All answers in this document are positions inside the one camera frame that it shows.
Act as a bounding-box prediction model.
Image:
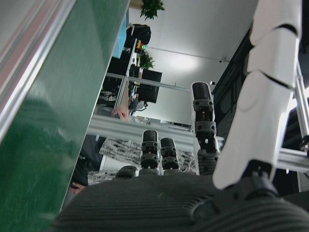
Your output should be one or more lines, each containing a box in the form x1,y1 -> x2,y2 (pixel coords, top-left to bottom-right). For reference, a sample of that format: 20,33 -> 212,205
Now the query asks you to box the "person in patterned shirt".
69,106 -> 197,197

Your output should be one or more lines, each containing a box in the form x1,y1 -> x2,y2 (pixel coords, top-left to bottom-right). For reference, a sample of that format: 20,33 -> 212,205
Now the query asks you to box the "black office monitor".
137,69 -> 163,104

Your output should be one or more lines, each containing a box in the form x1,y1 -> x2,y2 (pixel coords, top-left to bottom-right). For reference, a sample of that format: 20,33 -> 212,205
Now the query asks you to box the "aluminium cell frame post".
277,60 -> 309,171

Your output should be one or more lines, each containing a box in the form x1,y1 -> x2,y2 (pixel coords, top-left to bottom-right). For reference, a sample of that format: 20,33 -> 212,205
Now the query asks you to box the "green table surface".
0,0 -> 131,232

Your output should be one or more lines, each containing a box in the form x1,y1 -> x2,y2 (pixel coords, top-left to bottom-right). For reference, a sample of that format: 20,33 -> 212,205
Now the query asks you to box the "green potted plant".
139,51 -> 155,70
140,0 -> 166,20

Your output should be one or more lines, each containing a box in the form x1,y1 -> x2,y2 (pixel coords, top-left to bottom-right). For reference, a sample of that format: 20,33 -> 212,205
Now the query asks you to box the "aluminium frame beam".
86,114 -> 225,149

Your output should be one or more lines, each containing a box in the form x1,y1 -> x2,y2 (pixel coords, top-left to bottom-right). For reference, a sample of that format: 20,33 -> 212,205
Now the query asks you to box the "right robot hand white grey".
45,0 -> 309,232

